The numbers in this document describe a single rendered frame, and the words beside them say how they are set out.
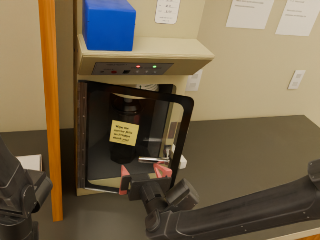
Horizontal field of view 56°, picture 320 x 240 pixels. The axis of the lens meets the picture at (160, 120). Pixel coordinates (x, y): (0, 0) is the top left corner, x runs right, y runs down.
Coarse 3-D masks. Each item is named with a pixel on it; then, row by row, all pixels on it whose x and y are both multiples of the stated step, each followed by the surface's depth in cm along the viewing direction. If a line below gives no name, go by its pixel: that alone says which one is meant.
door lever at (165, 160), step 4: (164, 152) 88; (168, 152) 87; (140, 156) 85; (144, 156) 85; (148, 156) 85; (168, 156) 86; (140, 160) 84; (144, 160) 84; (148, 160) 84; (152, 160) 84; (156, 160) 84; (160, 160) 84; (164, 160) 84; (168, 160) 84
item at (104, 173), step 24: (96, 96) 79; (120, 96) 79; (144, 96) 79; (168, 96) 78; (96, 120) 84; (120, 120) 83; (144, 120) 83; (168, 120) 83; (96, 144) 88; (120, 144) 88; (144, 144) 88; (168, 144) 87; (96, 168) 94; (120, 168) 93; (144, 168) 93
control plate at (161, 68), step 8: (96, 64) 68; (104, 64) 69; (112, 64) 69; (120, 64) 70; (128, 64) 71; (136, 64) 71; (144, 64) 72; (152, 64) 72; (160, 64) 73; (168, 64) 74; (96, 72) 74; (104, 72) 74; (120, 72) 76; (136, 72) 77; (144, 72) 78; (152, 72) 79; (160, 72) 79
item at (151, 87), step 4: (116, 84) 88; (120, 84) 88; (124, 84) 88; (128, 84) 87; (132, 84) 88; (136, 84) 88; (140, 84) 88; (144, 84) 89; (148, 84) 90; (152, 84) 91; (156, 84) 93; (140, 88) 88; (144, 88) 89; (148, 88) 90; (152, 88) 91; (156, 88) 93
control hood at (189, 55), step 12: (84, 48) 64; (132, 48) 69; (144, 48) 70; (156, 48) 71; (168, 48) 72; (180, 48) 74; (192, 48) 75; (204, 48) 76; (84, 60) 65; (96, 60) 66; (108, 60) 67; (120, 60) 68; (132, 60) 69; (144, 60) 70; (156, 60) 70; (168, 60) 71; (180, 60) 72; (192, 60) 73; (204, 60) 74; (84, 72) 73; (168, 72) 80; (180, 72) 82; (192, 72) 83
